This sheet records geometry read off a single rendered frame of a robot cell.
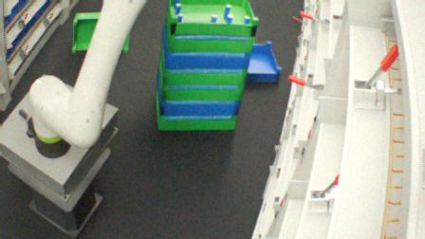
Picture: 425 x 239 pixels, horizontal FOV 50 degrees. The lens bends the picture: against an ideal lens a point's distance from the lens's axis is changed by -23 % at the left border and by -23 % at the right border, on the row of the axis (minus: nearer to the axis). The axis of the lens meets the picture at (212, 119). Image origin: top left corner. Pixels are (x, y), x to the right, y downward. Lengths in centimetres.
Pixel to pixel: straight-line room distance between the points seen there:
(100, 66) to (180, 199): 81
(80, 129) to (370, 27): 95
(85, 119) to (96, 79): 11
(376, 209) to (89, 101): 107
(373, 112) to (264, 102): 191
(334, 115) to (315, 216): 18
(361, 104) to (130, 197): 156
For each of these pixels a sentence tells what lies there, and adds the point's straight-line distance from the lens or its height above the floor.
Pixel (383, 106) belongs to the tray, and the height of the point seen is 133.
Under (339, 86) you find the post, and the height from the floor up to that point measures 119.
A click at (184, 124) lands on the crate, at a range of 227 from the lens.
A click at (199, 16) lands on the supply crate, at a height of 48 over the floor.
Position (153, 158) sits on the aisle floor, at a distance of 218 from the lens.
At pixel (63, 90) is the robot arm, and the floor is 63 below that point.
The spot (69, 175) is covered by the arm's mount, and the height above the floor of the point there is 38.
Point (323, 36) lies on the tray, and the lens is 135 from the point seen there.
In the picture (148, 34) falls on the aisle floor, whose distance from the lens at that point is 273.
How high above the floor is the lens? 168
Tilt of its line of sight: 46 degrees down
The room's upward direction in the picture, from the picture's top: 11 degrees clockwise
